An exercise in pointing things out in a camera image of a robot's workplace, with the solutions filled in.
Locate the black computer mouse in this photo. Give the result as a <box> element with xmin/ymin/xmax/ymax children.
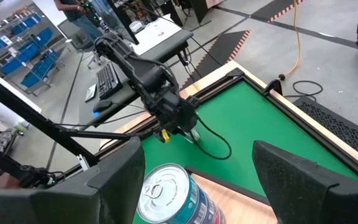
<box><xmin>91</xmin><ymin>99</ymin><xmax>113</xmax><ymax>114</ymax></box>

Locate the silver-lid seafood can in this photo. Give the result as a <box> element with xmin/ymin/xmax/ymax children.
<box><xmin>206</xmin><ymin>202</ymin><xmax>222</xmax><ymax>224</ymax></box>

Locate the white paper sheet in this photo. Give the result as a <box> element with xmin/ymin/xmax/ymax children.
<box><xmin>132</xmin><ymin>17</ymin><xmax>183</xmax><ymax>56</ymax></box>

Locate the black clamp bracket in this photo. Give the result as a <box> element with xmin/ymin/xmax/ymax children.
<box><xmin>262</xmin><ymin>78</ymin><xmax>284</xmax><ymax>96</ymax></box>

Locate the green table mat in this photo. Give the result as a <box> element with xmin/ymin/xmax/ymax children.
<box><xmin>132</xmin><ymin>80</ymin><xmax>358</xmax><ymax>224</ymax></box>

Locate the teal label seafood can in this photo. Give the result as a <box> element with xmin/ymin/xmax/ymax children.
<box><xmin>136</xmin><ymin>163</ymin><xmax>198</xmax><ymax>224</ymax></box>

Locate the backlit keyboard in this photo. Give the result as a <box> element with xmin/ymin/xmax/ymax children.
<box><xmin>95</xmin><ymin>62</ymin><xmax>124</xmax><ymax>101</ymax></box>

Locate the black perforated panel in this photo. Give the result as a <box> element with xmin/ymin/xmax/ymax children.
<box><xmin>293</xmin><ymin>96</ymin><xmax>358</xmax><ymax>162</ymax></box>

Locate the yellow extension cable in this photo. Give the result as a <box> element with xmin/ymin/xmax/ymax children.
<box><xmin>278</xmin><ymin>0</ymin><xmax>303</xmax><ymax>82</ymax></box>

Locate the blue albacore tuna can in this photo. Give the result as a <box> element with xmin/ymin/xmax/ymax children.
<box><xmin>193</xmin><ymin>186</ymin><xmax>213</xmax><ymax>224</ymax></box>

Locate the black orange-striped floor mat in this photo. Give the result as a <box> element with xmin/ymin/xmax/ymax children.
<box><xmin>180</xmin><ymin>29</ymin><xmax>252</xmax><ymax>91</ymax></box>
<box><xmin>250</xmin><ymin>0</ymin><xmax>306</xmax><ymax>23</ymax></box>

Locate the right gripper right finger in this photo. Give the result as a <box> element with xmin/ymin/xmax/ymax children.
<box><xmin>252</xmin><ymin>139</ymin><xmax>358</xmax><ymax>224</ymax></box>

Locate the grey desk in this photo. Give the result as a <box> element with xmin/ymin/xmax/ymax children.
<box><xmin>129</xmin><ymin>17</ymin><xmax>195</xmax><ymax>63</ymax></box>

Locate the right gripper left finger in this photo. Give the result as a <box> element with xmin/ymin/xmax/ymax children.
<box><xmin>88</xmin><ymin>136</ymin><xmax>145</xmax><ymax>224</ymax></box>

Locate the person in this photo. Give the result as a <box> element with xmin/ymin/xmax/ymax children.
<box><xmin>53</xmin><ymin>0</ymin><xmax>104</xmax><ymax>41</ymax></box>

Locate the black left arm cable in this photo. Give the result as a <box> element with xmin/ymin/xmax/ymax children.
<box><xmin>194</xmin><ymin>113</ymin><xmax>232</xmax><ymax>161</ymax></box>

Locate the black coiled floor cable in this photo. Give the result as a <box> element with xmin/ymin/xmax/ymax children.
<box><xmin>283</xmin><ymin>80</ymin><xmax>324</xmax><ymax>102</ymax></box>

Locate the grey keyboard tray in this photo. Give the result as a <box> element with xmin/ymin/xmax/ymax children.
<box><xmin>78</xmin><ymin>58</ymin><xmax>155</xmax><ymax>128</ymax></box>

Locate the grey bag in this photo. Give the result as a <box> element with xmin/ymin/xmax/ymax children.
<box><xmin>0</xmin><ymin>127</ymin><xmax>17</xmax><ymax>153</ymax></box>

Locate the metal storage rack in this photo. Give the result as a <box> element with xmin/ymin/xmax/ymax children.
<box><xmin>0</xmin><ymin>9</ymin><xmax>68</xmax><ymax>97</ymax></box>

